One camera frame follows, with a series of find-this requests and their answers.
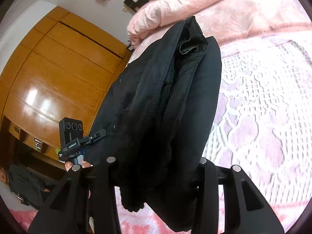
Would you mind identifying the pink quilt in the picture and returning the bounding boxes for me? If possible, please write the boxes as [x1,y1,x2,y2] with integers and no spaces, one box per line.
[127,0,311,48]

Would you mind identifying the person's left hand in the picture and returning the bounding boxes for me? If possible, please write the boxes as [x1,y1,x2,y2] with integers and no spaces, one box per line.
[64,160,93,172]

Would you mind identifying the orange wooden wardrobe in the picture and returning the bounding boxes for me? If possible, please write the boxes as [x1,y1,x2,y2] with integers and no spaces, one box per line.
[1,7,131,168]

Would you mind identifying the pink white patterned bedspread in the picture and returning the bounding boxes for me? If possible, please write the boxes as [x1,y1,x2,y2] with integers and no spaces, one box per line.
[8,22,312,234]

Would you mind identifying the black pants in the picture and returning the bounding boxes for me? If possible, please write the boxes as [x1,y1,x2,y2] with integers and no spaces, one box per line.
[84,16,222,232]

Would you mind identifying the dark clothes on floor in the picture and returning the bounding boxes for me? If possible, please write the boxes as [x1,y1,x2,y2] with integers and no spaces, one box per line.
[1,164,56,210]

